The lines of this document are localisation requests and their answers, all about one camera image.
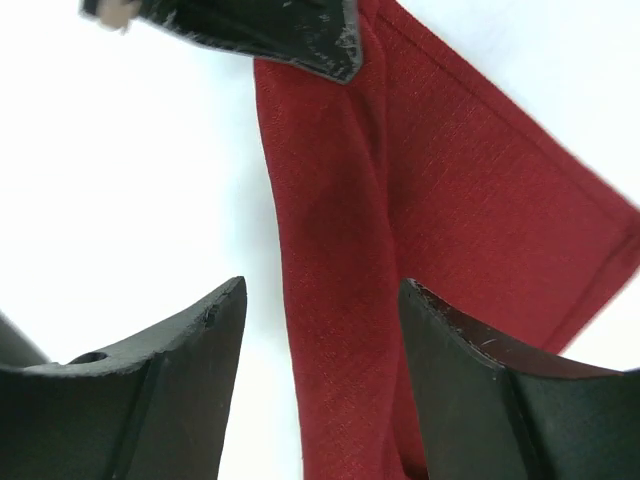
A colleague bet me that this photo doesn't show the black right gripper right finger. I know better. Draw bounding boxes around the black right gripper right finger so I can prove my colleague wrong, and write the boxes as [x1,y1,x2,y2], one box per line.
[399,279,639,480]

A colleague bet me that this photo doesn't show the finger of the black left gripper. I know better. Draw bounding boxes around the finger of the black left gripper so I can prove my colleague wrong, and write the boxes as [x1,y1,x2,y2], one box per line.
[80,0,363,84]

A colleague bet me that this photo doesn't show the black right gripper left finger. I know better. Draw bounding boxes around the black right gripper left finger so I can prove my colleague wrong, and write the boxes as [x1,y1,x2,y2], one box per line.
[1,277,247,480]

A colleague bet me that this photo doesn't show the red cloth napkin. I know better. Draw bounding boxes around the red cloth napkin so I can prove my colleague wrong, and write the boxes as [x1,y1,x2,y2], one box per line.
[254,1,639,479]

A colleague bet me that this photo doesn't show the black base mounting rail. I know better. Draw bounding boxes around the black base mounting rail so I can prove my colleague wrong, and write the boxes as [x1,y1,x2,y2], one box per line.
[0,312,50,368]

